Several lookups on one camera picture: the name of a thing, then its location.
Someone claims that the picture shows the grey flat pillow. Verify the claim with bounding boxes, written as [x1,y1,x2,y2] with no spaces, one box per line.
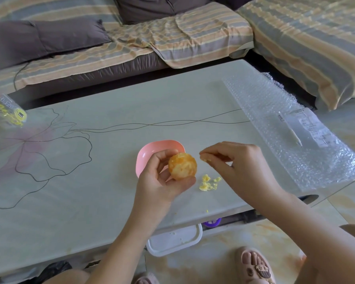
[0,19,112,73]

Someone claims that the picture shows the dark brown sofa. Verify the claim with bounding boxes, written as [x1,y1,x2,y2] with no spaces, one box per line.
[9,53,317,110]

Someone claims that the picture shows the person's left forearm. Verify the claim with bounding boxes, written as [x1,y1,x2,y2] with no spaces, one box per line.
[86,214,156,284]

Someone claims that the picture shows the thin white stick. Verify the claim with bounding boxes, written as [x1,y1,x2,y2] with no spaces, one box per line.
[278,112,303,148]

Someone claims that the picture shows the clear bubble wrap sheet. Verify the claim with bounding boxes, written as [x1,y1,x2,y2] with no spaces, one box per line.
[223,73,355,192]

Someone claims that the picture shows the clear plastic bag paper label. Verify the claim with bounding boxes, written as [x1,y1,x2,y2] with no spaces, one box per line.
[278,108,339,148]

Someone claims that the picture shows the black cable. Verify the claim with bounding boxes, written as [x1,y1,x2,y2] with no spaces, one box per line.
[13,62,30,92]

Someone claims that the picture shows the black box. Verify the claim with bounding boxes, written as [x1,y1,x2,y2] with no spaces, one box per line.
[239,210,265,224]

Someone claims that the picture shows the pink plastic dish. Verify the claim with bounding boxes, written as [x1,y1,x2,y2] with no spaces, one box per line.
[135,140,186,178]

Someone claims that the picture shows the person's foot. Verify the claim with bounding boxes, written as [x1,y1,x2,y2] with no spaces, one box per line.
[135,273,160,284]
[235,247,276,284]

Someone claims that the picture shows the small white pith clump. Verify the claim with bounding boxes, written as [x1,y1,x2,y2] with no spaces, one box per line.
[198,174,222,192]

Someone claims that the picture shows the person's right forearm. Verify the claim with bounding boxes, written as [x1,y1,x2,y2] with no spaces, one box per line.
[262,192,355,284]

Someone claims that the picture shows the striped sofa sheet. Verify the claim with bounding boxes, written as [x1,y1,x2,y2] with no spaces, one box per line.
[236,0,355,111]
[0,2,254,95]

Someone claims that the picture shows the person's left hand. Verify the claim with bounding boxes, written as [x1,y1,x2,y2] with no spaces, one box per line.
[130,148,197,227]

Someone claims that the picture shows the black plastic bag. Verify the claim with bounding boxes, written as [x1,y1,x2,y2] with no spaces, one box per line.
[32,261,73,284]

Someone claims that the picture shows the person's right hand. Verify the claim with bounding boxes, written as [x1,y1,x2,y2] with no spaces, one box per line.
[199,141,288,207]

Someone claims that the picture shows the person's right foot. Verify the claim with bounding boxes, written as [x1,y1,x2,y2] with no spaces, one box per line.
[235,247,276,284]

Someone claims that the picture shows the grey upright cushion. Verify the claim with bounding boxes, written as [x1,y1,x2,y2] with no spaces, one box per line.
[114,0,213,26]

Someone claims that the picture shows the clear bottle yellow label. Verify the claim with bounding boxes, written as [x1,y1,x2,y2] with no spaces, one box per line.
[0,91,28,127]

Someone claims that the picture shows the person's left leg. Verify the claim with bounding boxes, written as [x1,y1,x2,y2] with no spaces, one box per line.
[44,269,91,284]

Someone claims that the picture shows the orange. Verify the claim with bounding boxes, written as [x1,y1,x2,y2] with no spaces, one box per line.
[168,153,198,181]

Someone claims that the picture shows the white plastic container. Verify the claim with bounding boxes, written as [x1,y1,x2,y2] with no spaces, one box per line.
[146,224,203,258]

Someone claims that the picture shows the dark purple cushion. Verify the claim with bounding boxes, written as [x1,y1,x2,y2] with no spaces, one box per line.
[215,0,261,11]

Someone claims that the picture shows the person's left foot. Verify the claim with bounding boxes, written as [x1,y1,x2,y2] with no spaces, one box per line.
[135,273,160,284]

